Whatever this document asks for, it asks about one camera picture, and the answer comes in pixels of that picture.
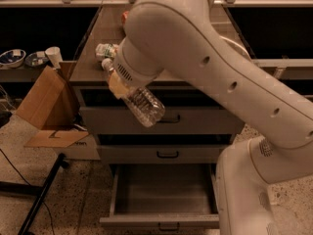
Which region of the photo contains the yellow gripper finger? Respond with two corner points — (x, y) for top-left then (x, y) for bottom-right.
(109, 71), (134, 99)

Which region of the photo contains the clear plastic water bottle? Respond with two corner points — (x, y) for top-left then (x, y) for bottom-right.
(102, 58), (165, 127)

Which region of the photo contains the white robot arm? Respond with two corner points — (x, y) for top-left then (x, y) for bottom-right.
(109, 0), (313, 235)

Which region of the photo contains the top grey drawer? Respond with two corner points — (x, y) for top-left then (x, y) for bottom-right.
(80, 107), (244, 134)

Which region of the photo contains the grey drawer cabinet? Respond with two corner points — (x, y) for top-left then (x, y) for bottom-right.
(68, 3), (264, 235)

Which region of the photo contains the bottom grey drawer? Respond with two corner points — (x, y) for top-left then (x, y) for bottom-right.
(100, 164), (219, 232)

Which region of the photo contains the green white crushed can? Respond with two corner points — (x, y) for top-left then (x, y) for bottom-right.
(95, 43), (118, 62)

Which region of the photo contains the brown cardboard box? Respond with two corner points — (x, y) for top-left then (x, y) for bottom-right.
(16, 67), (100, 161)

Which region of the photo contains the red soda can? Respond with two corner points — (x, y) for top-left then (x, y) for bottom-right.
(121, 11), (129, 26)

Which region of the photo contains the white paper cup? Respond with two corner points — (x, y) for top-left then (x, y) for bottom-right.
(45, 46), (63, 68)

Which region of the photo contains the blue white bowl right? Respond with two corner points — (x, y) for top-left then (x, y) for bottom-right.
(24, 51), (49, 68)

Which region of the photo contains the blue white bowl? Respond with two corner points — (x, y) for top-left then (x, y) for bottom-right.
(0, 49), (26, 69)
(24, 51), (49, 68)

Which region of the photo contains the blue white bowl left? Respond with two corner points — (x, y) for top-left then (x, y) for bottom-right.
(0, 49), (26, 69)

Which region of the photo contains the black stand leg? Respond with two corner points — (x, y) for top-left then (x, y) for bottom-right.
(0, 154), (68, 235)

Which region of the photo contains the black floor cable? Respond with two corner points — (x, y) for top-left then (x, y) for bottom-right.
(0, 147), (57, 235)

